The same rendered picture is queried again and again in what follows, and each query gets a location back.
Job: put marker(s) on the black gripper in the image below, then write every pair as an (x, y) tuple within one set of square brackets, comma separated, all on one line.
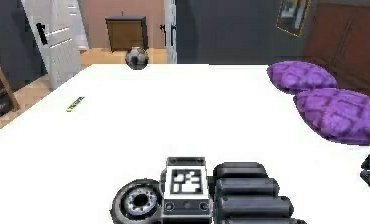
[(137, 201)]

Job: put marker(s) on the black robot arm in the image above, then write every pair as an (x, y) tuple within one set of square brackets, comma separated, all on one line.
[(239, 196)]

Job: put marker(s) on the white bed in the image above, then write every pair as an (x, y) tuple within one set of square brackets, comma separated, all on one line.
[(159, 133)]

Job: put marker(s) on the brown chest of drawers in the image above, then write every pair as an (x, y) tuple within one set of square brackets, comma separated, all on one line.
[(127, 33)]

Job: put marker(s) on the yellow-green flat stick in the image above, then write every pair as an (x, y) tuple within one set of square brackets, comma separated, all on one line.
[(75, 104)]

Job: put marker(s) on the black and white ball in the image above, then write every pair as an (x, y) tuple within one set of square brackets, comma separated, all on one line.
[(136, 58)]

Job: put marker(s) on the white room door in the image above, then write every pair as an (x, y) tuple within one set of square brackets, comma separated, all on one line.
[(170, 31), (53, 40)]

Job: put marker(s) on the brown wooden shelf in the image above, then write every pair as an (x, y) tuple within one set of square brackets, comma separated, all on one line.
[(1, 90)]

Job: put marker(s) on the purple pillow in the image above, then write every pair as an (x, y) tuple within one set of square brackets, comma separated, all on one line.
[(301, 76), (339, 115)]

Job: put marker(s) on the gold framed picture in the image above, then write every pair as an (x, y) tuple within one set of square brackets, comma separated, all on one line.
[(293, 15)]

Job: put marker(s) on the brown wooden headboard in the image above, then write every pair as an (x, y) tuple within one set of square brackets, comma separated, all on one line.
[(343, 46)]

